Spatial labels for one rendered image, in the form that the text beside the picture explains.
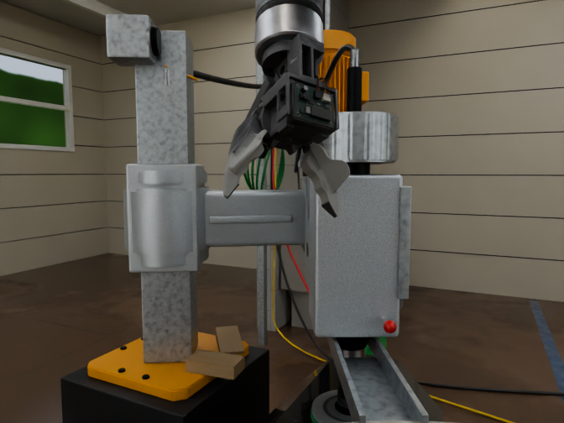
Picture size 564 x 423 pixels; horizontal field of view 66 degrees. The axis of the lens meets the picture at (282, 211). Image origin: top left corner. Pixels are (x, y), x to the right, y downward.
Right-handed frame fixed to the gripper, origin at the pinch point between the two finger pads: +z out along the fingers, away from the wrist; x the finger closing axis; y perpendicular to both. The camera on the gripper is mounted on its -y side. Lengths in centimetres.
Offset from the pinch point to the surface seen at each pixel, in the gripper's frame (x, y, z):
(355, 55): 40, -30, -57
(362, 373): 46, -41, 22
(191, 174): 22, -103, -46
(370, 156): 42, -29, -28
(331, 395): 59, -71, 29
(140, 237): 9, -117, -23
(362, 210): 44, -36, -17
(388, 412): 40, -27, 28
